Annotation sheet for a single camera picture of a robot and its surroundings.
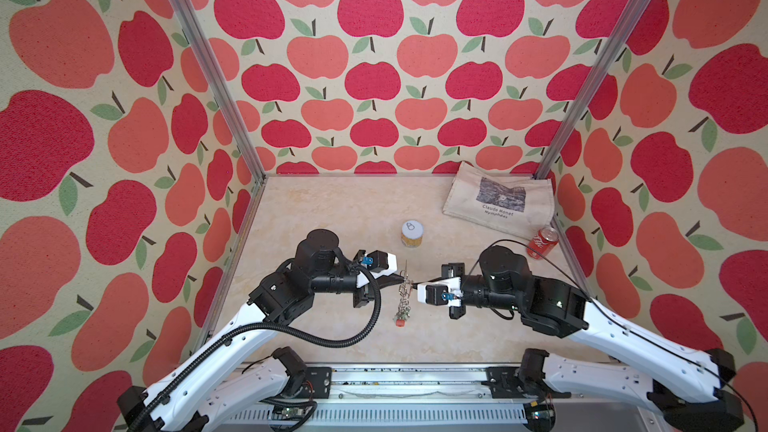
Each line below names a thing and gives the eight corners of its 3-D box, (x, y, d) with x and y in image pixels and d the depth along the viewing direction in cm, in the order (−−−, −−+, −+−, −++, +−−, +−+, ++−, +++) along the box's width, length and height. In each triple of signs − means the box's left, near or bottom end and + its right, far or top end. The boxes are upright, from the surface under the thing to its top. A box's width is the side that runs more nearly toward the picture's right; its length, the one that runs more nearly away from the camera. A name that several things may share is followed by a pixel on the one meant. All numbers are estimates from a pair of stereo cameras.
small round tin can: (401, 248, 102) (402, 238, 98) (401, 230, 107) (401, 220, 102) (422, 248, 102) (424, 238, 98) (421, 230, 107) (422, 220, 102)
